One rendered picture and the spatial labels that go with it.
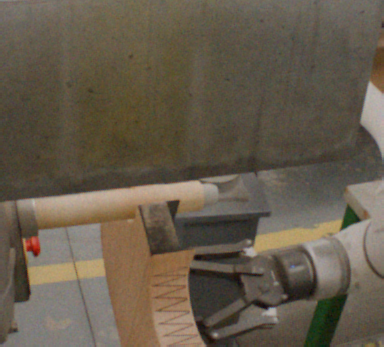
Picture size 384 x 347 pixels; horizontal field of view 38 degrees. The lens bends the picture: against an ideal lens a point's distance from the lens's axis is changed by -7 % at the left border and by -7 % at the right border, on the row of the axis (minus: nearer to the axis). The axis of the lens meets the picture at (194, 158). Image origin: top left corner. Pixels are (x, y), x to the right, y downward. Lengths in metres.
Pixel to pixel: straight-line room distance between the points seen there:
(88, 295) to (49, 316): 0.18
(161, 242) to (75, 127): 0.22
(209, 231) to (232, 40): 1.21
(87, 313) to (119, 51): 1.87
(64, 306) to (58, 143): 1.85
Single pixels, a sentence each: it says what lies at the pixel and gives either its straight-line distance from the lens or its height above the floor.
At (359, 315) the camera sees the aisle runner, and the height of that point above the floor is 0.00.
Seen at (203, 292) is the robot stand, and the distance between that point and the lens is 1.73.
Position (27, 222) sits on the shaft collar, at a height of 1.26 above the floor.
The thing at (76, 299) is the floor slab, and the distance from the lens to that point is 2.24.
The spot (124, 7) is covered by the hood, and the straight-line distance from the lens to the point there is 0.35.
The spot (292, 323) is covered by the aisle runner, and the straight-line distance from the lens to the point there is 2.22.
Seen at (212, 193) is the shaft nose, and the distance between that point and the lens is 0.64.
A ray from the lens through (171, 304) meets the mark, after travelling 0.63.
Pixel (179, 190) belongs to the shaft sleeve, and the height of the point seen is 1.26.
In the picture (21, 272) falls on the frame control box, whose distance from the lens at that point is 0.93.
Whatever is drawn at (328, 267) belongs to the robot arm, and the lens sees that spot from 0.81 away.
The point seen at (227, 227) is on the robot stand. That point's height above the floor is 0.65.
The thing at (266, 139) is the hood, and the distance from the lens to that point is 0.43.
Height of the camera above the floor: 1.63
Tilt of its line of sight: 32 degrees down
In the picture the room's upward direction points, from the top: 5 degrees clockwise
